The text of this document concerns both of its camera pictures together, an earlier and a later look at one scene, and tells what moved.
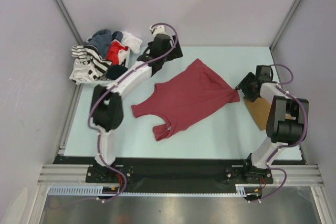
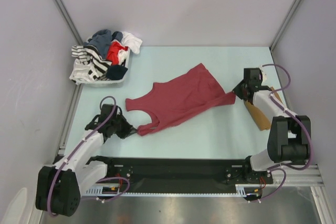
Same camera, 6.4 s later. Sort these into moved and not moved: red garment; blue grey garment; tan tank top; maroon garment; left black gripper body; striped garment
Moved: left black gripper body; maroon garment
Not moved: tan tank top; blue grey garment; striped garment; red garment
